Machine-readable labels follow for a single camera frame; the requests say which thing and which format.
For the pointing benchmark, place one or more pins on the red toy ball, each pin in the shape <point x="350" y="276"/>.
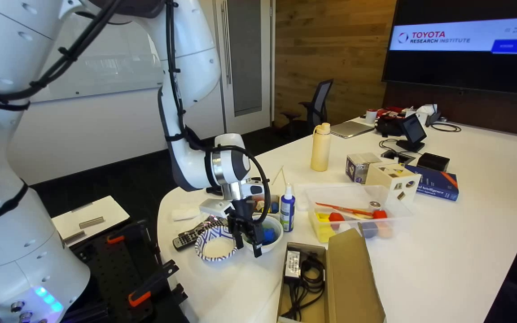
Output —
<point x="379" y="215"/>
<point x="336" y="218"/>

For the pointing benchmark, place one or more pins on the white glue bottle blue label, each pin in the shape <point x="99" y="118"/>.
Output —
<point x="287" y="213"/>

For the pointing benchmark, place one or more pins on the grey white cube box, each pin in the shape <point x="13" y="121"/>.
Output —
<point x="359" y="170"/>

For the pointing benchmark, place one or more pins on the small wooden box coloured blocks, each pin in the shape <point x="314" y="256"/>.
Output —
<point x="273" y="204"/>

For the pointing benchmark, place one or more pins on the black office chair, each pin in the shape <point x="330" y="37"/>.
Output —
<point x="320" y="100"/>

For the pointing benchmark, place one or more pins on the black mounting platform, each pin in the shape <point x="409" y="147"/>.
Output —
<point x="115" y="270"/>

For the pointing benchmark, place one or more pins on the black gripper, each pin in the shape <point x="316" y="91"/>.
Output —
<point x="244" y="215"/>

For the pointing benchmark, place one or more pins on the black power adapter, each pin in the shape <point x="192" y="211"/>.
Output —
<point x="293" y="263"/>

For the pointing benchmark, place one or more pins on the small black tablet on stand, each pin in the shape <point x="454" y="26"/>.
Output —
<point x="413" y="129"/>

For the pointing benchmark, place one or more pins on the white device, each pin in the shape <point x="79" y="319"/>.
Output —
<point x="427" y="112"/>

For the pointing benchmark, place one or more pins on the blue toy ball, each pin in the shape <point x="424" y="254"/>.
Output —
<point x="368" y="231"/>

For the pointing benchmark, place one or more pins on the black pouch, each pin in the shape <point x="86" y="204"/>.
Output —
<point x="390" y="127"/>

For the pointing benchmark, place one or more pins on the brown cardboard box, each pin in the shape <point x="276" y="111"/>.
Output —
<point x="350" y="281"/>

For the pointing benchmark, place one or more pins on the wooden chopstick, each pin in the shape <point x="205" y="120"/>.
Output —
<point x="276" y="179"/>
<point x="284" y="179"/>

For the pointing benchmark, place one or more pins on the orange toy stick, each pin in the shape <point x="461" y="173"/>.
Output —
<point x="341" y="209"/>

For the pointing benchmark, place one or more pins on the yellow toy block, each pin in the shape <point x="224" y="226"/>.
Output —
<point x="320" y="224"/>

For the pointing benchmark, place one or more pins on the grey metal bar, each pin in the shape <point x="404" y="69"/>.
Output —
<point x="90" y="224"/>
<point x="74" y="238"/>

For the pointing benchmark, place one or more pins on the red item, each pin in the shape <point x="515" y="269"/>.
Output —
<point x="388" y="112"/>

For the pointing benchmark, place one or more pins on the black wallet case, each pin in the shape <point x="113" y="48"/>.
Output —
<point x="433" y="163"/>

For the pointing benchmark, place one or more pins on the cream plastic bottle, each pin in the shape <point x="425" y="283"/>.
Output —
<point x="320" y="150"/>

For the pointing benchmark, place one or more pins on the white cup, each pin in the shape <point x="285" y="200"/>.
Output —
<point x="370" y="116"/>

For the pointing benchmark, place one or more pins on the blue cardboard box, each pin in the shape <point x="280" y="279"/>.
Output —
<point x="434" y="184"/>

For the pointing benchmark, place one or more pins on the black remote control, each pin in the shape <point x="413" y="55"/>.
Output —
<point x="187" y="238"/>

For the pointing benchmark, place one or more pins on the wall television screen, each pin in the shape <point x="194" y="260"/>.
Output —
<point x="467" y="66"/>

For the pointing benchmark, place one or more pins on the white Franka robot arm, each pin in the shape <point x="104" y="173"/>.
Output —
<point x="7" y="252"/>

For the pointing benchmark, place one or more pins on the white door glass panel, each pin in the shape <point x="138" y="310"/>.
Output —
<point x="246" y="60"/>

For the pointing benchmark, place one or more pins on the white bowl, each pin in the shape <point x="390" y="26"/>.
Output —
<point x="273" y="245"/>

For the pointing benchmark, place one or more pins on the blue patterned paper plate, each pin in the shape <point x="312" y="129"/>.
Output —
<point x="214" y="252"/>

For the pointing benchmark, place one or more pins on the blue object in bowl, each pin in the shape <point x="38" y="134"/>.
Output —
<point x="269" y="236"/>

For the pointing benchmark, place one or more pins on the white board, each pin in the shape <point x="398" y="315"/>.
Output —
<point x="93" y="209"/>

